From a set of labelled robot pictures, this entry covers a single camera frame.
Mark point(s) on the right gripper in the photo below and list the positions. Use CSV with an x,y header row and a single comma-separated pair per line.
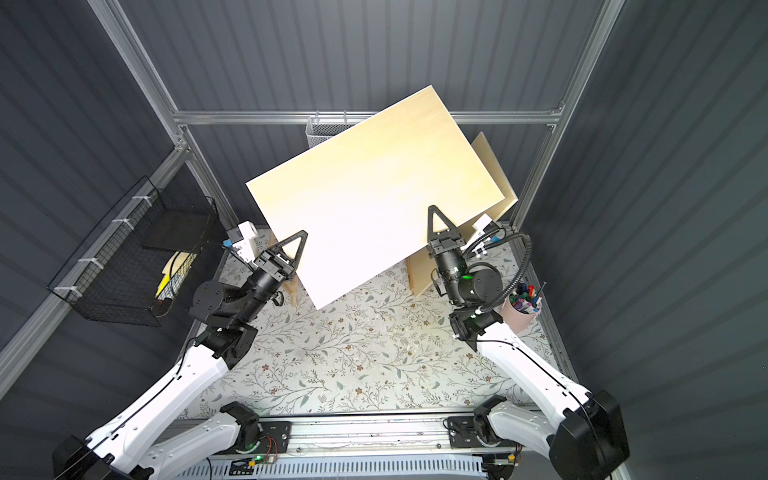
x,y
444,244

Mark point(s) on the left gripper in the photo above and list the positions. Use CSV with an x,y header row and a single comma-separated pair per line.
x,y
276,261

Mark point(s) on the plywood board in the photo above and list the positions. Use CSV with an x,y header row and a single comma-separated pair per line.
x,y
420,265
363,196

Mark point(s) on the wooden easel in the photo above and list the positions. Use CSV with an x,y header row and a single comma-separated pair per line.
x,y
291,287

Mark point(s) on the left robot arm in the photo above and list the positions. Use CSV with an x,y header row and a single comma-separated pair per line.
x,y
128,446

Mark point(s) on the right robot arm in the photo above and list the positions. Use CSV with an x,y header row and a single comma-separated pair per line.
x,y
581,432

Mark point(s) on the pink pen cup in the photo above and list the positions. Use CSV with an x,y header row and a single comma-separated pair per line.
x,y
521,307

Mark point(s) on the yellow sticky notes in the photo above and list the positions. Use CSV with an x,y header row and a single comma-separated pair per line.
x,y
173,274

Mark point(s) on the floral table mat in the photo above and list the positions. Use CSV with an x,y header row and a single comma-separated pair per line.
x,y
377,348

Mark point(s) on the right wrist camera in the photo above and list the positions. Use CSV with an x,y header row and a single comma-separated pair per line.
x,y
483,225

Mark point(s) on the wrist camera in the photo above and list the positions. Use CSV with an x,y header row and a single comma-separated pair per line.
x,y
483,225
242,242

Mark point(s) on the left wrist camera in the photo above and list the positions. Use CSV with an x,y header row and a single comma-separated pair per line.
x,y
242,242

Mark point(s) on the white mesh wall basket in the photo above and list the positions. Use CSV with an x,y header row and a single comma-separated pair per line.
x,y
322,126

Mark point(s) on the black wire wall basket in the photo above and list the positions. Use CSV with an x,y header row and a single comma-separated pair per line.
x,y
116,278

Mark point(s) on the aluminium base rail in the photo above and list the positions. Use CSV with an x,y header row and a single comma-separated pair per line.
x,y
450,431

